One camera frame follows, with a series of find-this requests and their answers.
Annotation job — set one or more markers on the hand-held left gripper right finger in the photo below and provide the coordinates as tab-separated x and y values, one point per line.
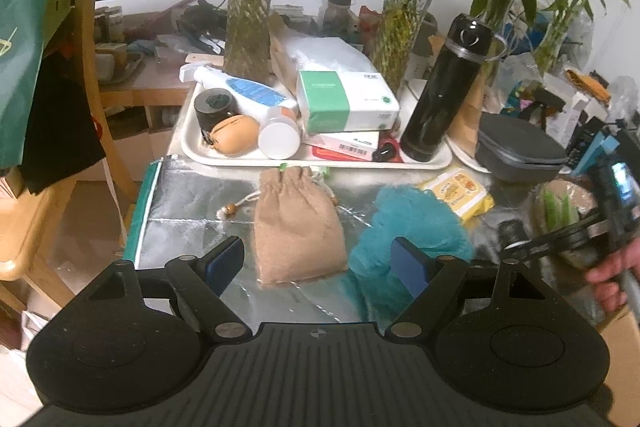
407	264

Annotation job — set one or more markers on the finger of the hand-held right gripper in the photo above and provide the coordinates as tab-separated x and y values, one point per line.
511	233
550	243

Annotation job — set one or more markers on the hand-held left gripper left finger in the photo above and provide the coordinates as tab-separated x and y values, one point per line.
225	259

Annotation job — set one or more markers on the teal mesh bath pouf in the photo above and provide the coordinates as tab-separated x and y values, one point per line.
425	217

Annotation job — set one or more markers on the yellow wet wipes pack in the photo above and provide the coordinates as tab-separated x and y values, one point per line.
460	192

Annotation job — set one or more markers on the person's right hand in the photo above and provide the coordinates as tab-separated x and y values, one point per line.
612	277

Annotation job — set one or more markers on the green white tissue packet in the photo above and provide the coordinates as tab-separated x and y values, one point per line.
552	207

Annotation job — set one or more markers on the light blue box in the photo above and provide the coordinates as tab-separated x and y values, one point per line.
595	147

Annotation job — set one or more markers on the silver foil mat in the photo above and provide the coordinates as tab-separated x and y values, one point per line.
190	202

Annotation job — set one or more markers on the white plate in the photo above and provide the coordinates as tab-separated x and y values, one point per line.
467	159

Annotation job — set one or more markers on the grey zip case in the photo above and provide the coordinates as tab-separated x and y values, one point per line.
520	147

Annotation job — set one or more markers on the black clip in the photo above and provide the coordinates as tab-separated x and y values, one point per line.
386	153

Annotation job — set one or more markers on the brown paper bag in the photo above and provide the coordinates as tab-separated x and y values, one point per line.
280	52
465	122

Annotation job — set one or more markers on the orange yellow packet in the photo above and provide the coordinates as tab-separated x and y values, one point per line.
587	84

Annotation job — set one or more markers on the black mini tripod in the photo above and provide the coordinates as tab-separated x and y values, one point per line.
545	102

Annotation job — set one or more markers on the brown egg-shaped pouch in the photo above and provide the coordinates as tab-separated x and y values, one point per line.
235	134

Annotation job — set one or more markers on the red flat packet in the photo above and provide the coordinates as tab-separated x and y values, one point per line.
330	155

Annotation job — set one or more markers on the white jar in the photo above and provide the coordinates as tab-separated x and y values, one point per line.
280	137

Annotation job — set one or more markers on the white plastic tray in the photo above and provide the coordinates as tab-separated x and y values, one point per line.
320	162

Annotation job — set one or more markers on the red white flat box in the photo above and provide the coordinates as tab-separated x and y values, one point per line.
340	142

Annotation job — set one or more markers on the black tape roll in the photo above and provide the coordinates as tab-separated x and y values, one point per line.
215	112

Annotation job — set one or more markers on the black thermos bottle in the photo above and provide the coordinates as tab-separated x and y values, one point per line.
440	97

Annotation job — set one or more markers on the white spray bottle blue label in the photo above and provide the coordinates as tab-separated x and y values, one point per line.
250	89

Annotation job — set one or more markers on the green white tissue box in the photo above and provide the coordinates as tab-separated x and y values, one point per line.
345	102

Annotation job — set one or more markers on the wooden side table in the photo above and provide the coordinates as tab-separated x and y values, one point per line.
140	94

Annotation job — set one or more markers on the wooden chair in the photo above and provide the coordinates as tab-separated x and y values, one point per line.
100	72

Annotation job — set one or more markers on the white plastic bag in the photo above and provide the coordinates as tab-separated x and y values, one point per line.
325	52

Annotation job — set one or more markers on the green paper bag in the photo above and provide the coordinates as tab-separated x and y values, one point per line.
25	32

